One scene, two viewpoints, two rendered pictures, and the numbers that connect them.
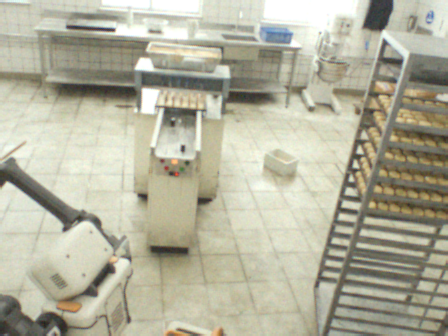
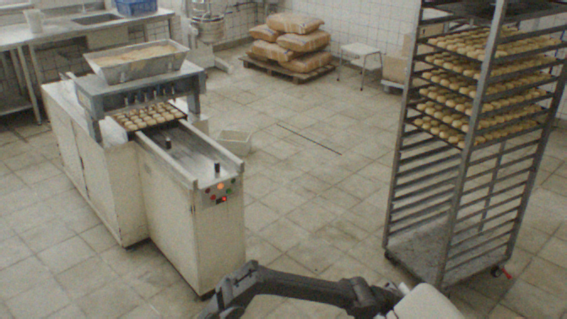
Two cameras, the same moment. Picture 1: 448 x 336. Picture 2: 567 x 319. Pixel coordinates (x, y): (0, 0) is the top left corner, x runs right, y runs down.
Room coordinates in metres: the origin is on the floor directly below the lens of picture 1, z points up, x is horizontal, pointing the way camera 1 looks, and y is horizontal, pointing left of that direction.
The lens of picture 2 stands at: (0.53, 1.22, 2.22)
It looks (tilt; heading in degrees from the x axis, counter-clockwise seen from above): 30 degrees down; 328
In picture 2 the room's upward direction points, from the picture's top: straight up
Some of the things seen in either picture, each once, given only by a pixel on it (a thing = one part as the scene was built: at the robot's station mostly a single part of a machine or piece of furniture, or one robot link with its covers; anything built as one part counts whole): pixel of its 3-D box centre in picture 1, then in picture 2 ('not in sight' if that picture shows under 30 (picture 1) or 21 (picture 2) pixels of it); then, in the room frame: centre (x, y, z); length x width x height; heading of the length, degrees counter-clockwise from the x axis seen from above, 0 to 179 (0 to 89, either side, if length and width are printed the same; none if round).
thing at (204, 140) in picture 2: (199, 101); (160, 108); (3.52, 0.27, 0.87); 2.01 x 0.03 x 0.07; 5
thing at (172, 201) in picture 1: (175, 180); (191, 208); (2.89, 0.36, 0.45); 0.70 x 0.34 x 0.90; 5
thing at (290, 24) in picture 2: (413, 85); (294, 23); (5.77, -2.36, 0.62); 0.72 x 0.42 x 0.17; 19
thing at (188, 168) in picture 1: (174, 166); (218, 191); (2.53, 0.32, 0.77); 0.24 x 0.04 x 0.14; 95
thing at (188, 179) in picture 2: (164, 98); (119, 118); (3.50, 0.56, 0.87); 2.01 x 0.03 x 0.07; 5
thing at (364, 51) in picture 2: not in sight; (362, 64); (4.89, -2.82, 0.23); 0.45 x 0.45 x 0.46; 5
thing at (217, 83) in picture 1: (182, 88); (144, 100); (3.40, 0.40, 1.01); 0.72 x 0.33 x 0.34; 95
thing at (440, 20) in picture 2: (436, 85); (465, 16); (2.21, -1.01, 1.59); 0.64 x 0.03 x 0.03; 87
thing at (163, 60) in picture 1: (184, 58); (138, 62); (3.40, 0.40, 1.25); 0.56 x 0.29 x 0.14; 95
